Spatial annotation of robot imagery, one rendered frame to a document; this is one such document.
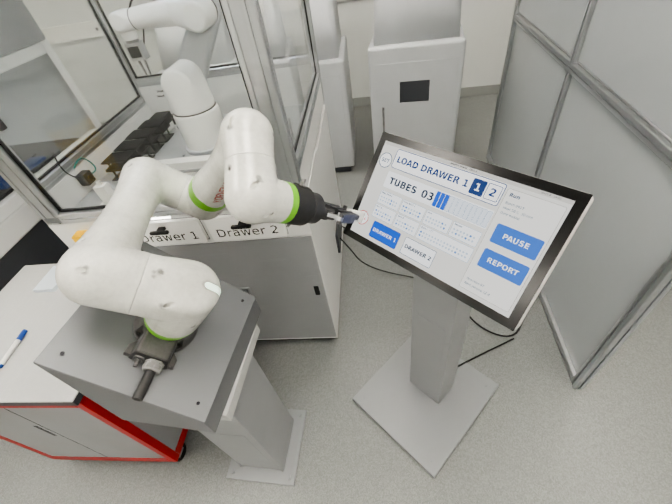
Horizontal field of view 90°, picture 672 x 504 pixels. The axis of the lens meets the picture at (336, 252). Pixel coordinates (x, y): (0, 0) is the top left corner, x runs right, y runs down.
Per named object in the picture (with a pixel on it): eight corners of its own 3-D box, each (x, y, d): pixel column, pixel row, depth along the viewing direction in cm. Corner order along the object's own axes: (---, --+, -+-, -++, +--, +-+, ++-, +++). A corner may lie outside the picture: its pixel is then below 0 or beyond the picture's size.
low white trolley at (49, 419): (188, 470, 150) (71, 401, 97) (63, 467, 158) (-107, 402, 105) (225, 350, 191) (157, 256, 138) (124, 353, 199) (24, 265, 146)
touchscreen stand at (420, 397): (433, 478, 135) (468, 350, 64) (353, 400, 161) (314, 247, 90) (497, 387, 157) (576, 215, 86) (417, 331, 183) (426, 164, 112)
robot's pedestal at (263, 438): (294, 486, 140) (228, 420, 87) (226, 478, 145) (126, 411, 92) (307, 411, 161) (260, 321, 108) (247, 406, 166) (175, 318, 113)
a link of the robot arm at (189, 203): (173, 215, 105) (185, 181, 109) (214, 229, 111) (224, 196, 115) (181, 197, 90) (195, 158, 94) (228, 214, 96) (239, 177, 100)
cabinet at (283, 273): (341, 344, 183) (315, 235, 128) (165, 349, 197) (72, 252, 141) (346, 228, 251) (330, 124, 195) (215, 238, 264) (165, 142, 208)
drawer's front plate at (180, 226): (208, 241, 131) (196, 219, 123) (139, 246, 135) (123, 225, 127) (209, 238, 132) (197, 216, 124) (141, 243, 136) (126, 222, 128)
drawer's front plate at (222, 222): (287, 236, 127) (280, 213, 119) (214, 241, 130) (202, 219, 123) (288, 233, 128) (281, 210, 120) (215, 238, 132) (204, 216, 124)
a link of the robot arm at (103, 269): (37, 311, 62) (121, 178, 102) (136, 330, 69) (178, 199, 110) (46, 261, 56) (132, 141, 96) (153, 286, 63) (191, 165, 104)
